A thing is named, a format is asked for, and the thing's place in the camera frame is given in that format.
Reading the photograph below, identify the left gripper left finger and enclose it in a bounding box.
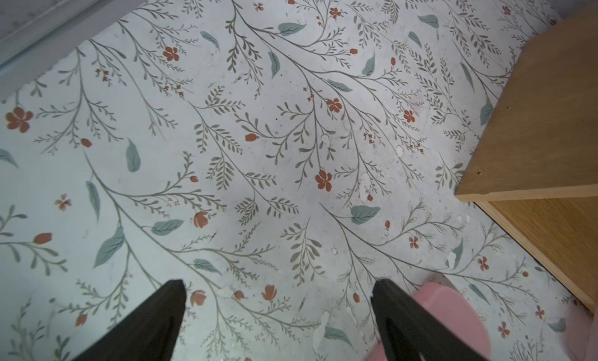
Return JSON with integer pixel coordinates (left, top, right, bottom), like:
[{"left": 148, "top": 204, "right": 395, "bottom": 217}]
[{"left": 76, "top": 279, "right": 187, "bottom": 360}]

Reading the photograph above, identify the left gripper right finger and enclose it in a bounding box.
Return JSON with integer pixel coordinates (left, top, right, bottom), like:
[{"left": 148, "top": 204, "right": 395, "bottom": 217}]
[{"left": 370, "top": 278, "right": 489, "bottom": 361}]

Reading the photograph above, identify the wooden three-tier shelf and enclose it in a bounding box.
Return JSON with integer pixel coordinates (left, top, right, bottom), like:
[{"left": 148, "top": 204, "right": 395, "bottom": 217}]
[{"left": 456, "top": 4, "right": 597, "bottom": 311}]

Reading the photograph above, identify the pink pencil case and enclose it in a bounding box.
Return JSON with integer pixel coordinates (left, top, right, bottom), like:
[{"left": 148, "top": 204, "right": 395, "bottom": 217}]
[
  {"left": 565, "top": 304, "right": 597, "bottom": 361},
  {"left": 366, "top": 281, "right": 492, "bottom": 361}
]

